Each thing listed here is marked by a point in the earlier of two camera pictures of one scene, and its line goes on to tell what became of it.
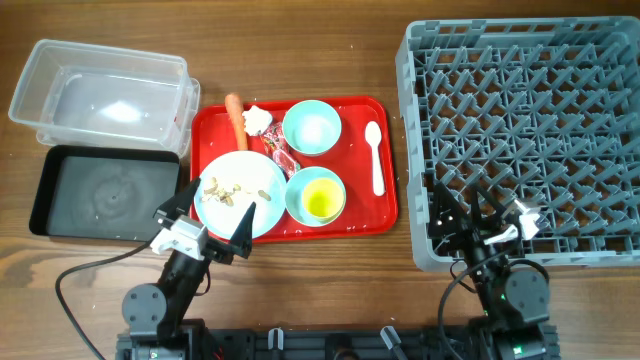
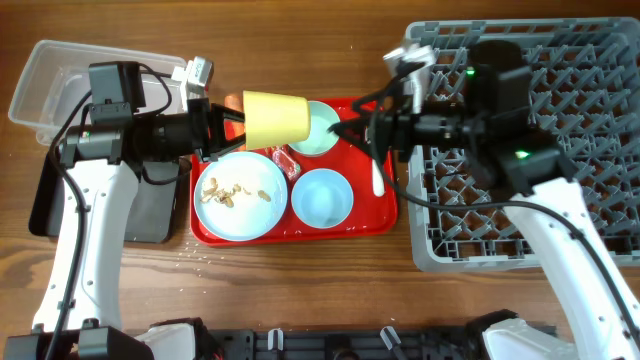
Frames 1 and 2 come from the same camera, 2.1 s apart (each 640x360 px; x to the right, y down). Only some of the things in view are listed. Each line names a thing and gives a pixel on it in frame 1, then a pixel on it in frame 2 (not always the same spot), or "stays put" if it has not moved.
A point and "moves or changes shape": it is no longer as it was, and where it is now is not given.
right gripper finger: [484, 208] to [371, 105]
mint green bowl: [311, 127] stays put
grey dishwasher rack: [543, 110] stays put
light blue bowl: [315, 196] moves or changes shape
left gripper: [212, 248] to [201, 129]
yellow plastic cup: [323, 200] to [274, 119]
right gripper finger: [448, 216] to [360, 130]
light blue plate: [229, 186] stays put
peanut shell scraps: [221, 194] stays put
